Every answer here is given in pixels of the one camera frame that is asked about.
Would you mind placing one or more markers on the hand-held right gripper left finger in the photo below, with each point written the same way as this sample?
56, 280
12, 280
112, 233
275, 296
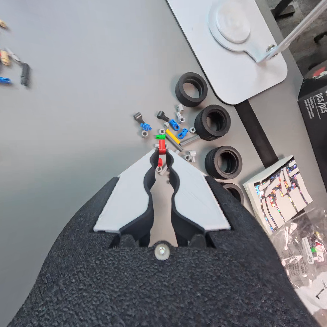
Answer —
125, 201

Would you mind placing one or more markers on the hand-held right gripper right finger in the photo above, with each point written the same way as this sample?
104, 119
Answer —
199, 201

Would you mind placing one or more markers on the red axle connector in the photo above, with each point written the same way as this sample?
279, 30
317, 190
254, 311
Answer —
161, 147

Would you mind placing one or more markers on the cluster of mixed small parts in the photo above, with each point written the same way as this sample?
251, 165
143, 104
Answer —
172, 136

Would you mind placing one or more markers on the grey desk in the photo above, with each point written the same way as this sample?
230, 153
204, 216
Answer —
76, 115

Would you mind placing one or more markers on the black rubber toy tire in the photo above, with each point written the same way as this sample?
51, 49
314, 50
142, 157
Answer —
182, 97
240, 196
201, 127
212, 166

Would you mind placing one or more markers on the shiny sticker sheet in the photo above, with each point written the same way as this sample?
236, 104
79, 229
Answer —
296, 201

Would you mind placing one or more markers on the clear plastic bags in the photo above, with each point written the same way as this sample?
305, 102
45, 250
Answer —
293, 255

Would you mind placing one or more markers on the white book stand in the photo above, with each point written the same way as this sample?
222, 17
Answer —
230, 76

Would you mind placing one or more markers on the black toy car set box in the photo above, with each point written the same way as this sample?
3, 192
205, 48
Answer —
314, 115

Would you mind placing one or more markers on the pile of small connector pins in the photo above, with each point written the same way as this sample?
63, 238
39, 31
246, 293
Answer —
25, 74

